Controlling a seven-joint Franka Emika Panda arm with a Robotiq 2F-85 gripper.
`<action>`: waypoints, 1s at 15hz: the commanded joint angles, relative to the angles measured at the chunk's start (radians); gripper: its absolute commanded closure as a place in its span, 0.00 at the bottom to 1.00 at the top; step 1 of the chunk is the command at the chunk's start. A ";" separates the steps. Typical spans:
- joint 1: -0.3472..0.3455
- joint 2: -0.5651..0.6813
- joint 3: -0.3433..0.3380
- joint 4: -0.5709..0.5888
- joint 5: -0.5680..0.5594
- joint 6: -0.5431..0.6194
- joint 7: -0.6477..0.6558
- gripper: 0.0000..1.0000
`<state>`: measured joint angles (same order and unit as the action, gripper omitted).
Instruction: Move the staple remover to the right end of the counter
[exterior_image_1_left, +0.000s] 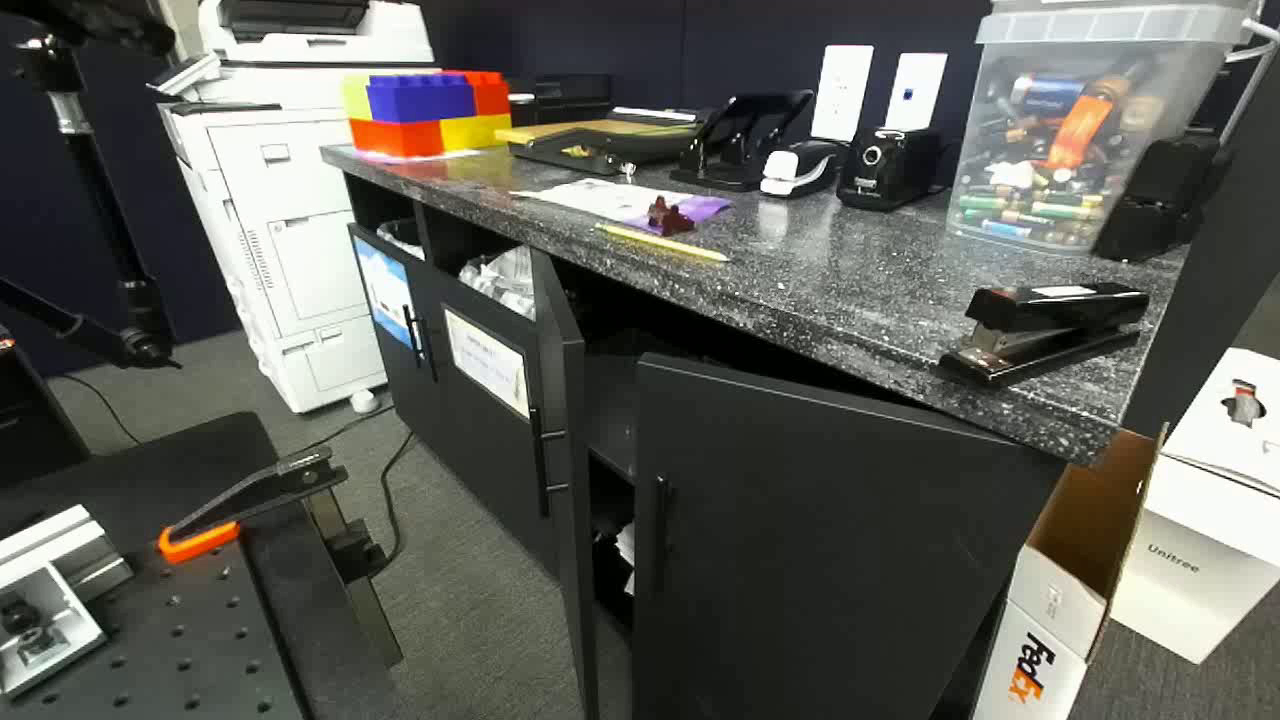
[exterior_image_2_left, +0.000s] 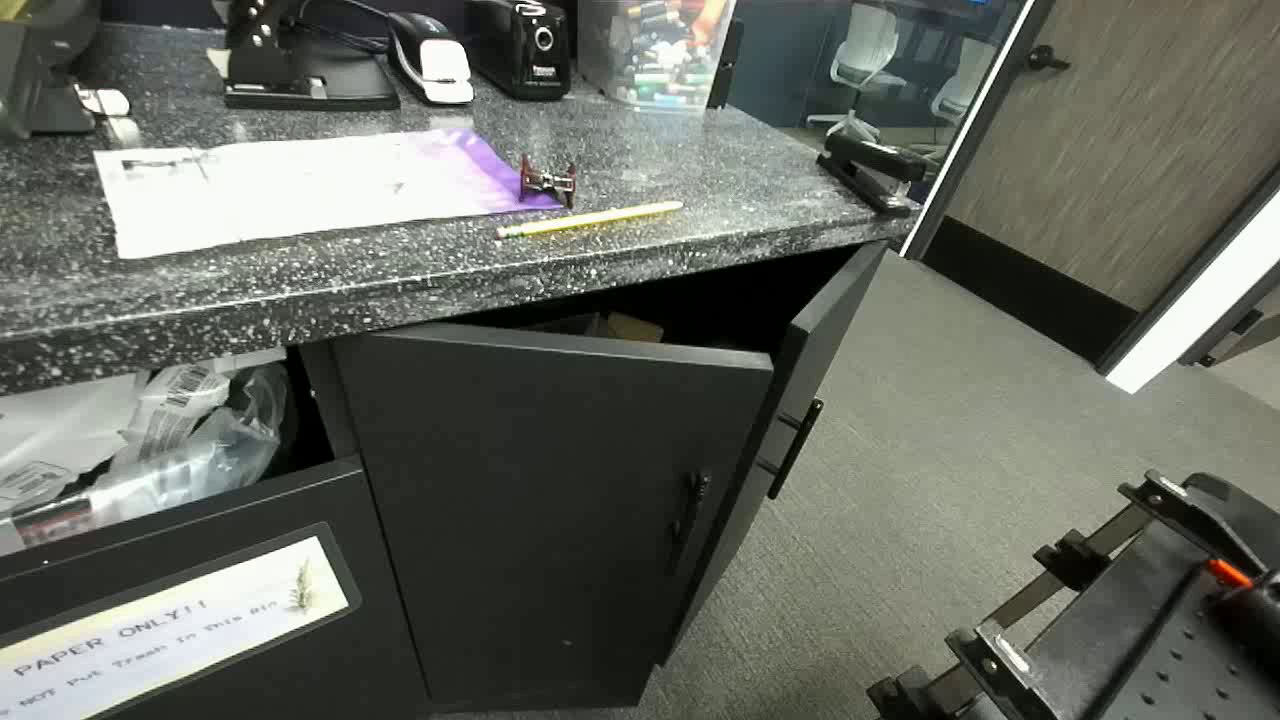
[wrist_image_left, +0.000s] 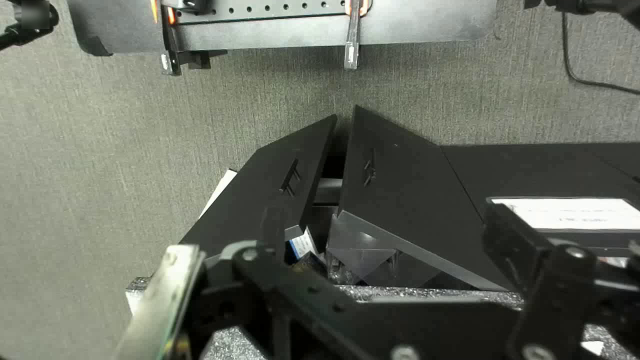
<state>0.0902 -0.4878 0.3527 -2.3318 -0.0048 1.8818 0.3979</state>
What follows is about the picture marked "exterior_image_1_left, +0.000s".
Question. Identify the maroon staple remover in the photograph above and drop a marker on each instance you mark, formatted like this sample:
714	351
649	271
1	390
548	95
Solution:
666	216

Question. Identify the black cabinet door narrow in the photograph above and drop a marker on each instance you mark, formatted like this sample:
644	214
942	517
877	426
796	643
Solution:
564	443

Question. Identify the yellow pencil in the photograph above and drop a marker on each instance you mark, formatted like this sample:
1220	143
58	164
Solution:
660	240

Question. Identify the crumpled clear plastic bags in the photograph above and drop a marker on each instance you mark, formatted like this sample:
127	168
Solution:
506	282

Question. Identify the white and purple envelope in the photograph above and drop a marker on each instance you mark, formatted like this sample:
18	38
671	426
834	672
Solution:
595	198

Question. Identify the black bin front white sign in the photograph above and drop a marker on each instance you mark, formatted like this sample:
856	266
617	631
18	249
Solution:
484	443

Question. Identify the black paper trimmer board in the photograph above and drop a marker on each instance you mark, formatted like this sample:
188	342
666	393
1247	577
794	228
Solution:
601	143

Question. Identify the black tape dispenser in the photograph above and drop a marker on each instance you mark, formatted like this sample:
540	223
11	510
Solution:
735	143

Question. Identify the white and black label printer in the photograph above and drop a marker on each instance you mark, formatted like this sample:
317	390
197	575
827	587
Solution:
794	168

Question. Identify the black bin front blue sign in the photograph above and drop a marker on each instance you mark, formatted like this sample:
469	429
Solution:
394	342

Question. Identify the black cabinet door wide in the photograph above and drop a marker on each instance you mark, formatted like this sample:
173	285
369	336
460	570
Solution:
827	547

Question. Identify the black electric pencil sharpener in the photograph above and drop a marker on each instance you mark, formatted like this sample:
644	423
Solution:
885	164

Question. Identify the colourful toy block stack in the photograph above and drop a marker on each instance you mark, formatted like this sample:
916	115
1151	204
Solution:
426	115

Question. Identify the white office copier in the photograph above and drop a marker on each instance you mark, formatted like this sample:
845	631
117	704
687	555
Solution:
285	227

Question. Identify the black stapler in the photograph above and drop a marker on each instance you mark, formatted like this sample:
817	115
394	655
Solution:
1052	312

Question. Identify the cardboard FedEx box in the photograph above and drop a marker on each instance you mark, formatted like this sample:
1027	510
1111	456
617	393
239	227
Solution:
1052	615

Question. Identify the clear plastic bin of markers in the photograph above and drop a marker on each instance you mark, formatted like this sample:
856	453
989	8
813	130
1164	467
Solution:
1080	134

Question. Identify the black perforated robot table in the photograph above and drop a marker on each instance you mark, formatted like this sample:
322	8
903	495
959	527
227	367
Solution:
173	643

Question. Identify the white box with penguin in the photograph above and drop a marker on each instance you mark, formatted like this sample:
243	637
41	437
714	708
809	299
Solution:
1207	521

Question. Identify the black camera stand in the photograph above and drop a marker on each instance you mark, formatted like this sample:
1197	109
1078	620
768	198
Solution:
113	227

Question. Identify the silver aluminium mount bracket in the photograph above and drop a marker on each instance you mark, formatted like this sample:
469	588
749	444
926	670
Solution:
45	602

